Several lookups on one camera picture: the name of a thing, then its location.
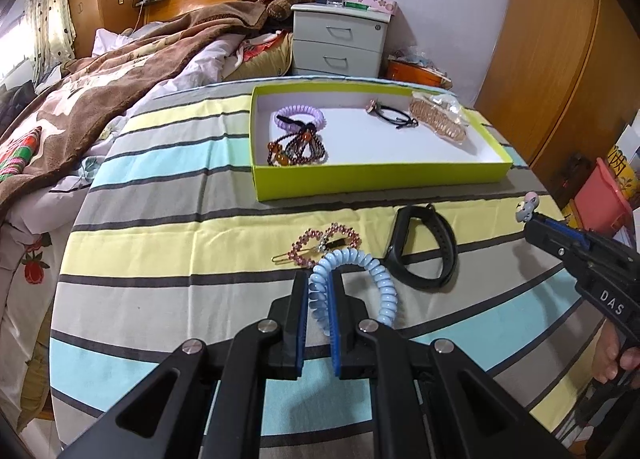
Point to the pink rhinestone hair clip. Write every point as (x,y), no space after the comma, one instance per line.
(309,247)

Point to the grey two-drawer nightstand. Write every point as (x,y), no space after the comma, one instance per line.
(329,40)

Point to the brown fleece blanket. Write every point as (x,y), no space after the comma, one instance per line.
(72,113)

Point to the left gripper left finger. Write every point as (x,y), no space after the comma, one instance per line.
(205,400)

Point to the pink floral box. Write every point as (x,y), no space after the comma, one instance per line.
(387,7)

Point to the black smart wristband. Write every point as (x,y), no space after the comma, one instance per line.
(403,247)

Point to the orange storage box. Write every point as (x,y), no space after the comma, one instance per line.
(412,73)

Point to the pink transparent claw clip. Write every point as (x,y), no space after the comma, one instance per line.
(442,114)

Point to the right hand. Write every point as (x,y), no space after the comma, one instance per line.
(606,362)

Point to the dotted window curtain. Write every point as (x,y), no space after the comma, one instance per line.
(53,35)

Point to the pink plastic basket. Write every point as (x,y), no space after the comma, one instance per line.
(600,204)

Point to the small pink hair clip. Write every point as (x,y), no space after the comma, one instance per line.
(527,207)

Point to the lime green cardboard box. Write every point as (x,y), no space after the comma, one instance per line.
(363,151)

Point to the yellow pillow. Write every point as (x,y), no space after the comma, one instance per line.
(267,56)

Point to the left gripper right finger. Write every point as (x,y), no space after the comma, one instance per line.
(429,400)

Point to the striped tablecloth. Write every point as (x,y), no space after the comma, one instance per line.
(171,244)

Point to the wooden wardrobe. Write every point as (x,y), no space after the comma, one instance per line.
(563,81)

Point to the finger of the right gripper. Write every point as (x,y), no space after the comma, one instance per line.
(547,236)
(565,228)

